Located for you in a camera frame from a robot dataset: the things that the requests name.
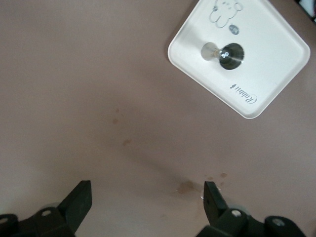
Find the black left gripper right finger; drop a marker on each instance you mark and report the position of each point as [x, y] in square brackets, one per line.
[217, 217]

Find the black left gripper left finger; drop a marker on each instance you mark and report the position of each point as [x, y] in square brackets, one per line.
[71, 209]

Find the small steel jigger cup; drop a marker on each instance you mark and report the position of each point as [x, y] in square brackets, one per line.
[232, 56]

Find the cream tray with rabbit print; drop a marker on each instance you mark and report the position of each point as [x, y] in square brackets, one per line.
[266, 74]

